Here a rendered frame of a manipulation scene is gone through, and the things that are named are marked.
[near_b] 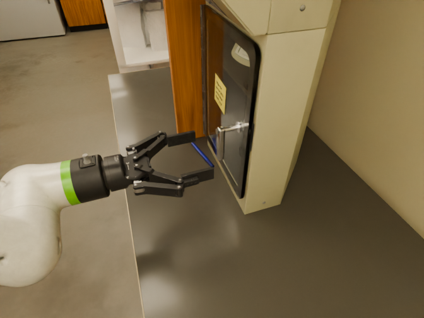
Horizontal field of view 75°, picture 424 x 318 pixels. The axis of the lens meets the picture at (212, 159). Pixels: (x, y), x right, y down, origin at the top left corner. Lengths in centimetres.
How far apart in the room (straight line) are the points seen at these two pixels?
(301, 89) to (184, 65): 41
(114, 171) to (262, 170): 33
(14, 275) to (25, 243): 5
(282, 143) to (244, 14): 30
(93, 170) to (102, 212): 152
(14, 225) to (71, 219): 161
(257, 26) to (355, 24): 53
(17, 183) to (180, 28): 54
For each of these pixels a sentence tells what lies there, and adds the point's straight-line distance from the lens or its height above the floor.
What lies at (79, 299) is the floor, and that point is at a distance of 182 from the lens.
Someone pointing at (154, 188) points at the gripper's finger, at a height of 115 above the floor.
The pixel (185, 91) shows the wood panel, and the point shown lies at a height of 113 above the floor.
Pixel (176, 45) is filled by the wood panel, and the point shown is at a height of 128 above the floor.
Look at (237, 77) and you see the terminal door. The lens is 59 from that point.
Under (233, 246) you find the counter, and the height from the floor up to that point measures 94.
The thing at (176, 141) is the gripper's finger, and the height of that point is 114.
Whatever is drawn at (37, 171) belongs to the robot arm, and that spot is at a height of 119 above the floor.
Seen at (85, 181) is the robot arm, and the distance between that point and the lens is 58.
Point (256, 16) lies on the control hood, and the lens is 47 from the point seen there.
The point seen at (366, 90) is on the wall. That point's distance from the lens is 95.
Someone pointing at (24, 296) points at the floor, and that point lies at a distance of 196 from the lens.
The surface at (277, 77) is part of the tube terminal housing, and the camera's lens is 53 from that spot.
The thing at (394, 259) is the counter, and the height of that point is 94.
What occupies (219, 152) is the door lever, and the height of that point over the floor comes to 114.
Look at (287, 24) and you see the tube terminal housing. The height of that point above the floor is 142.
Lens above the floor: 156
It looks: 42 degrees down
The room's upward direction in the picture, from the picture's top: straight up
